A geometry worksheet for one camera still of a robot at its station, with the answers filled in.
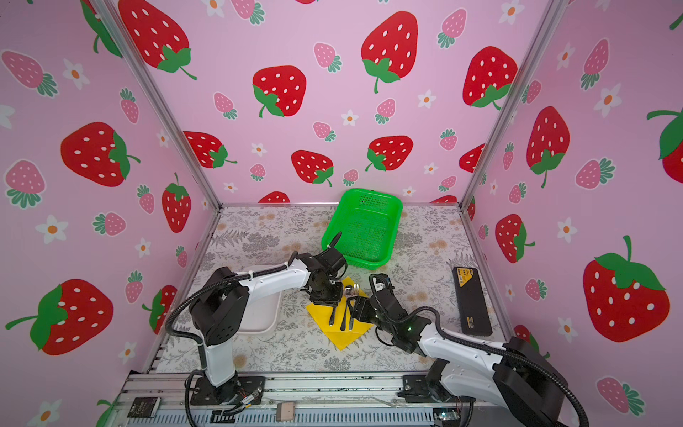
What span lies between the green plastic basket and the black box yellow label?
0.98ft

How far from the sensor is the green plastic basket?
108cm

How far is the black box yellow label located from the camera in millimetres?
858
